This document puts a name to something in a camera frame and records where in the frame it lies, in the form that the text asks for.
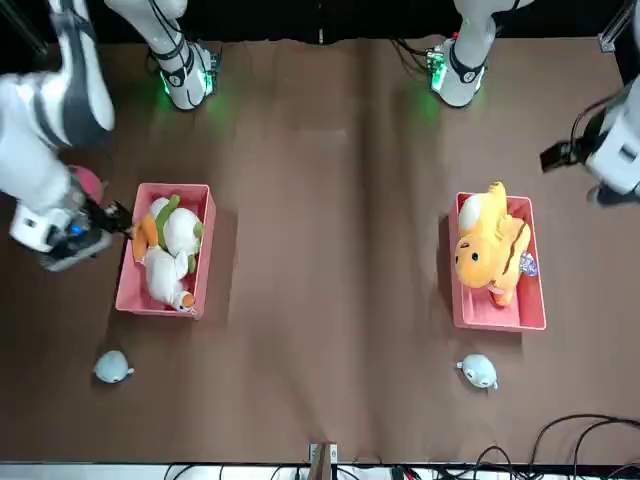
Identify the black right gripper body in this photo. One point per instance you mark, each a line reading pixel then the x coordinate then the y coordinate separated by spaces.
pixel 94 217

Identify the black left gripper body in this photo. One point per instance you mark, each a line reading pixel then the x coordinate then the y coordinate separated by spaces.
pixel 571 154

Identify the white doll green scarf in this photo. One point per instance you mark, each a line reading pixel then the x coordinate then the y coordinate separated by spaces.
pixel 180 230

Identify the white goose doll orange feet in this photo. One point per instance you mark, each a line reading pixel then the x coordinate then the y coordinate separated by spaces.
pixel 162 275

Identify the yellow striped tiger doll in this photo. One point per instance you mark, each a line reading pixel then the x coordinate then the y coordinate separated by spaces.
pixel 517 245

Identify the yellow doll white belly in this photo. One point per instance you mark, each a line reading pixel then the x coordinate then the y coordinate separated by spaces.
pixel 472 260

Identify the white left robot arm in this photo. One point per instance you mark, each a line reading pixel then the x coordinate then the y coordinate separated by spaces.
pixel 465 85

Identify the pink plastic box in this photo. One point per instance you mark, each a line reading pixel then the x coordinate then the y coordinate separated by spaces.
pixel 207 240
pixel 530 300

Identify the pink round plush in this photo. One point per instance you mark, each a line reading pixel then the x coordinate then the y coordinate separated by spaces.
pixel 90 182

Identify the small light blue plush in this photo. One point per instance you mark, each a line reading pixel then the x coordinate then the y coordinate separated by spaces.
pixel 112 367
pixel 477 372

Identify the aluminium frame post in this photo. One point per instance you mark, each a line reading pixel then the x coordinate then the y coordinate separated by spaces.
pixel 611 37

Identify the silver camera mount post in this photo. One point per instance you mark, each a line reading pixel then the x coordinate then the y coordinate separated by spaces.
pixel 322 462

